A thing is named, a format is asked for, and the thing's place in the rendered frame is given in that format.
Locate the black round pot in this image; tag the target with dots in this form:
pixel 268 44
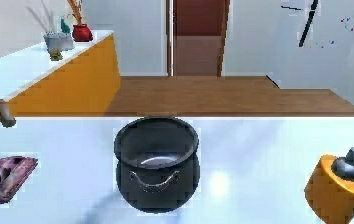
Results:
pixel 156 186

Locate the grey pot with twigs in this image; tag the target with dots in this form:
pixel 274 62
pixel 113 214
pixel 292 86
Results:
pixel 53 41

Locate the brown room door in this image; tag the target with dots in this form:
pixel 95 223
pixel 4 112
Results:
pixel 198 40

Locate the orange cabinet with white top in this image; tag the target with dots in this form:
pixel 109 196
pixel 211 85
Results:
pixel 78 83

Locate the red vase with sticks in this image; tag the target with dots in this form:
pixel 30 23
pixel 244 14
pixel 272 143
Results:
pixel 82 32

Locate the small olive green object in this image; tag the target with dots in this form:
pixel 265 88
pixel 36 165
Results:
pixel 55 55

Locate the teal bottle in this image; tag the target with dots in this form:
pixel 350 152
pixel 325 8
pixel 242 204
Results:
pixel 64 26

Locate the white fridge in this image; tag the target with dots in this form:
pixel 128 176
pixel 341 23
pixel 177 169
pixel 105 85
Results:
pixel 318 46

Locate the grey cylindrical cup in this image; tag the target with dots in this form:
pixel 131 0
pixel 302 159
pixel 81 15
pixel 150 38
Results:
pixel 4 113

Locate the orange soap dispenser bottle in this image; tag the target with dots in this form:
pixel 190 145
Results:
pixel 335 191

